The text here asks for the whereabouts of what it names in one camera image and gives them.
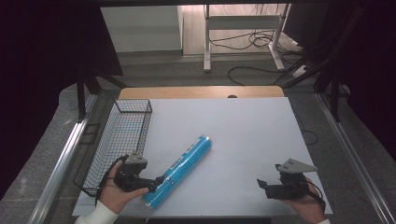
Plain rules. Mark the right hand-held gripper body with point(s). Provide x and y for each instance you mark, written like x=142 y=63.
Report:
x=289 y=183

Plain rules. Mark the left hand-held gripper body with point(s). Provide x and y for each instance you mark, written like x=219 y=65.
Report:
x=130 y=174

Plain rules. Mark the blue cylindrical roll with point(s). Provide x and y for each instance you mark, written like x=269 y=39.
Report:
x=179 y=171

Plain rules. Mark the person's left hand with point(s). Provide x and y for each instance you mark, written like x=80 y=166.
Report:
x=115 y=194

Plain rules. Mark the person's right hand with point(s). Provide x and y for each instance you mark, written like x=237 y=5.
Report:
x=306 y=207

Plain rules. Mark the white sheet table cover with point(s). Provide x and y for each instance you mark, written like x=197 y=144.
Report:
x=233 y=149

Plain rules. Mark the wooden table top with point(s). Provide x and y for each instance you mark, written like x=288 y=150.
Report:
x=199 y=92

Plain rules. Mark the black metal stand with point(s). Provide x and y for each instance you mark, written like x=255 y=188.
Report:
x=327 y=77
x=88 y=85

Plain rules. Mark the white power strip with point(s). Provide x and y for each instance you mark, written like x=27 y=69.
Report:
x=300 y=71

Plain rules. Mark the white cabinet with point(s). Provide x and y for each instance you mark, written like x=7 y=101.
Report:
x=141 y=28

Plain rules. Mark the aluminium rail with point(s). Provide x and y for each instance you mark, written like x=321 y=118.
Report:
x=60 y=161
x=355 y=158

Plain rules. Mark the white metal desk frame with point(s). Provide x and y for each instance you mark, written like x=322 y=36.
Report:
x=241 y=28

